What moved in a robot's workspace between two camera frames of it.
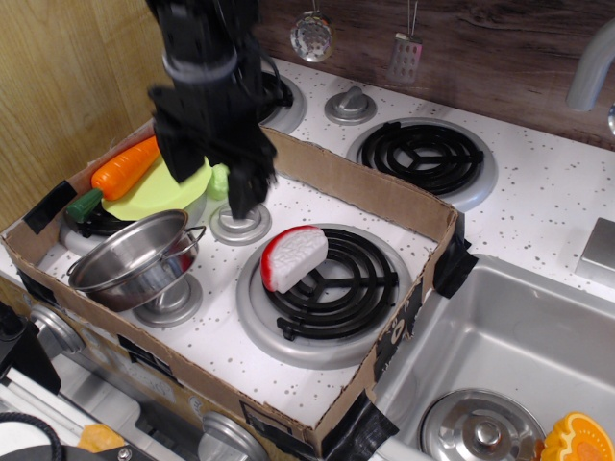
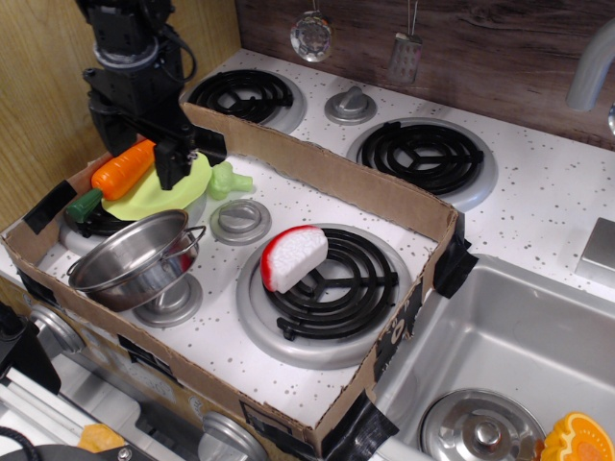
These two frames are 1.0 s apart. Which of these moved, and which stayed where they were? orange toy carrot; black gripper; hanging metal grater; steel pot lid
Moved: black gripper
Stayed: orange toy carrot; steel pot lid; hanging metal grater
